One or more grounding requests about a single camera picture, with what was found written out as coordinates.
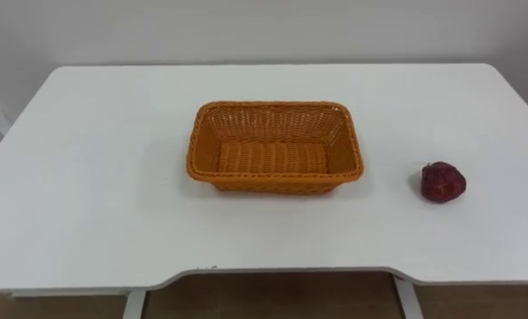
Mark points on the dark red soft toy fruit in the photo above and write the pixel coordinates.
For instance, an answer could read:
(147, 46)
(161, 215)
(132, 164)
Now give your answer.
(442, 182)

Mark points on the orange woven basket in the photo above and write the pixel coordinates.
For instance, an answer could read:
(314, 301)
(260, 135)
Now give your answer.
(273, 157)

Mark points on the white desk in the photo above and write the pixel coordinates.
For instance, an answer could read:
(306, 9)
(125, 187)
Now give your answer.
(91, 199)

